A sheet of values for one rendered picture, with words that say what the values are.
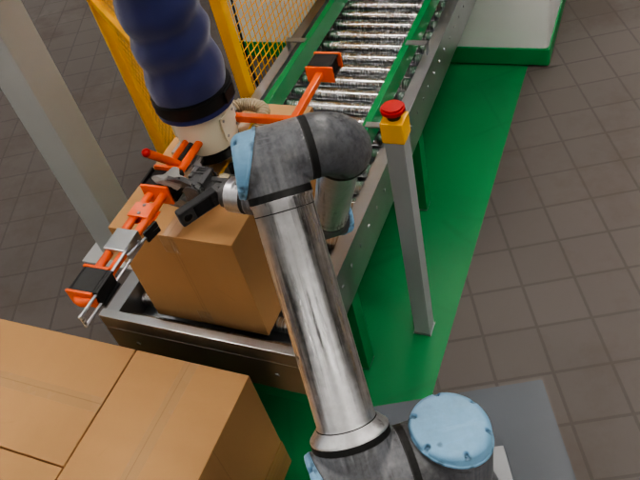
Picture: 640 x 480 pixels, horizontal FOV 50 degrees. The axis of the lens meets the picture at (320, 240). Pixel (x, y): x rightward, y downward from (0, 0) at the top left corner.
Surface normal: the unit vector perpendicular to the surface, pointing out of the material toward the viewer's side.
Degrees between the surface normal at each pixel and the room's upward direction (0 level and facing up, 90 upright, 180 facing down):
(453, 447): 9
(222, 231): 0
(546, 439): 0
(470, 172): 0
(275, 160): 51
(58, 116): 90
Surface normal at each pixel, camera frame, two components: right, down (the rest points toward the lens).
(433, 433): -0.07, -0.76
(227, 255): -0.35, 0.72
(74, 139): 0.92, 0.13
